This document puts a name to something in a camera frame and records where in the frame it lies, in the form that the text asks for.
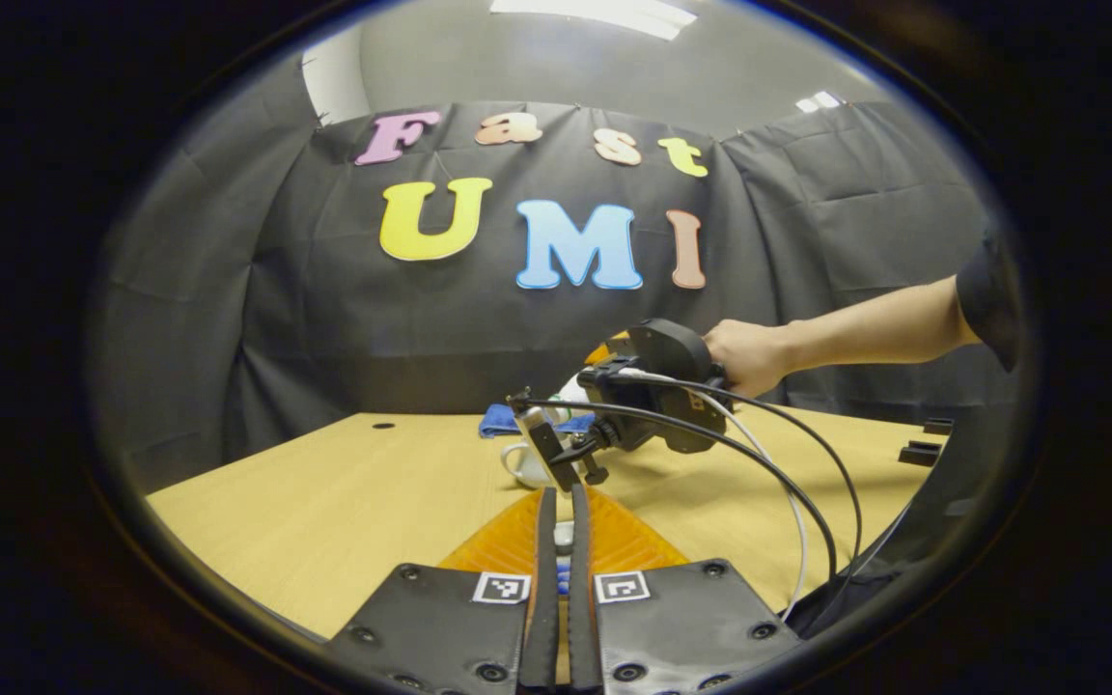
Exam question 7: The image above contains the person's black shirt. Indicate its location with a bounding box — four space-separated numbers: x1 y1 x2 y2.
786 227 1030 640

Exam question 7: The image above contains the black backdrop cloth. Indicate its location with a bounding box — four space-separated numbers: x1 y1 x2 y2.
93 58 1025 484

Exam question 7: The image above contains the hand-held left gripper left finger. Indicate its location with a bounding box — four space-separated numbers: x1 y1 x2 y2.
322 486 561 695

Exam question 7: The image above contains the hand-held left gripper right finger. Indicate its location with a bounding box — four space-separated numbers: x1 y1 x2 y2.
570 484 804 695

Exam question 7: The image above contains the ceiling light panel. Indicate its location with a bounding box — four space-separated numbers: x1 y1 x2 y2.
488 0 700 42

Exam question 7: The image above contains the white teacup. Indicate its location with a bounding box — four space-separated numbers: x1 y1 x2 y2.
500 436 578 490

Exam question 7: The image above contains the blue towel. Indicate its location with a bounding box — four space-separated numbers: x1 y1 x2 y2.
478 403 598 440

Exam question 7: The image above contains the white cable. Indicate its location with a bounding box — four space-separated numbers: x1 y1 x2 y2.
696 391 808 621

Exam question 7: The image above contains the black cable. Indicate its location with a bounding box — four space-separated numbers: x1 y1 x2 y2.
604 372 866 590
508 396 842 590

